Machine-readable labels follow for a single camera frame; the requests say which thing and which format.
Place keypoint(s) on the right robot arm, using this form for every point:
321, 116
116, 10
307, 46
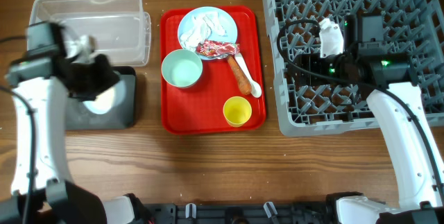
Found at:
388, 85

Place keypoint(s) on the red serving tray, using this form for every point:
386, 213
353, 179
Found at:
199, 109

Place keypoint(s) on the red snack wrapper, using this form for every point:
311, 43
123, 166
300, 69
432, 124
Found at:
215, 49

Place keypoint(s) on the grey dishwasher rack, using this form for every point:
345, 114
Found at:
409, 26

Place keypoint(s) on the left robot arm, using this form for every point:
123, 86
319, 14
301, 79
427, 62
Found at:
42, 188

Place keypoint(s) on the light blue bowl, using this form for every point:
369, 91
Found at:
107, 100

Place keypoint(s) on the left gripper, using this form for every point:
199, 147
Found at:
111, 78

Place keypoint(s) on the light green bowl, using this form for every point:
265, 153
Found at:
182, 68

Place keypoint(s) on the light blue plate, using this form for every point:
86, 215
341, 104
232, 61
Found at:
226, 20

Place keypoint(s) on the white plastic spoon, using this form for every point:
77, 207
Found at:
256, 89

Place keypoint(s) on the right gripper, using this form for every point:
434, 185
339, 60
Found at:
301, 76

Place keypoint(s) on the yellow plastic cup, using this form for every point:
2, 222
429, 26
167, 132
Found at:
237, 111

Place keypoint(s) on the black waste tray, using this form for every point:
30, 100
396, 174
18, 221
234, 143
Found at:
78, 117

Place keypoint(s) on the clear plastic bin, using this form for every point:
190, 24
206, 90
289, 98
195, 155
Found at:
121, 28

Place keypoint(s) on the white tissue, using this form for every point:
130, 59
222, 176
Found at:
202, 26

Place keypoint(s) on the orange carrot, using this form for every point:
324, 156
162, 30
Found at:
242, 81

